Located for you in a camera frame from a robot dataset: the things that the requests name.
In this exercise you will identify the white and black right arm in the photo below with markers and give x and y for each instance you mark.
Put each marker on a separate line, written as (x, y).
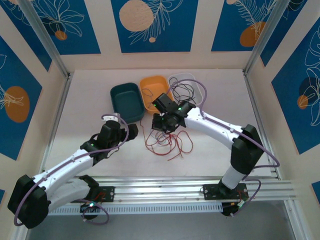
(212, 125)

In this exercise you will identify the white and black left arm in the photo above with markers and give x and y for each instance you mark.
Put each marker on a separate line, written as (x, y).
(62, 167)

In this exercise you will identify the teal plastic bin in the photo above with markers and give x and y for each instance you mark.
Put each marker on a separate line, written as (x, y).
(126, 105)

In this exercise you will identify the orange plastic bin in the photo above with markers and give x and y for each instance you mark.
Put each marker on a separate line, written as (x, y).
(153, 83)

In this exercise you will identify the white plastic bin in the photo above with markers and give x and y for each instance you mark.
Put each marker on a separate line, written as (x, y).
(197, 85)

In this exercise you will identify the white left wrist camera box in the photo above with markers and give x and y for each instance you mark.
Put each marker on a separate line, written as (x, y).
(112, 119)

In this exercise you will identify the aluminium side rail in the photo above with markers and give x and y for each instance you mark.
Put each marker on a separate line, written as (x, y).
(56, 120)
(262, 120)

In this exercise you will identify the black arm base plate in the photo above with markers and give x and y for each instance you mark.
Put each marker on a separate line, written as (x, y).
(105, 193)
(212, 192)

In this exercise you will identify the aluminium mounting rail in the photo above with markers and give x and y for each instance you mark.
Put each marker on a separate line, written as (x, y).
(162, 187)

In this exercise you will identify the blue floral wall panel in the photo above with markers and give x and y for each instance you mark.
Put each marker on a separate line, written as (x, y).
(295, 25)
(17, 105)
(300, 100)
(70, 25)
(155, 25)
(22, 32)
(237, 25)

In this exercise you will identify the aluminium frame post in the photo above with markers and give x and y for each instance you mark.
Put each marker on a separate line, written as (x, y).
(45, 37)
(267, 35)

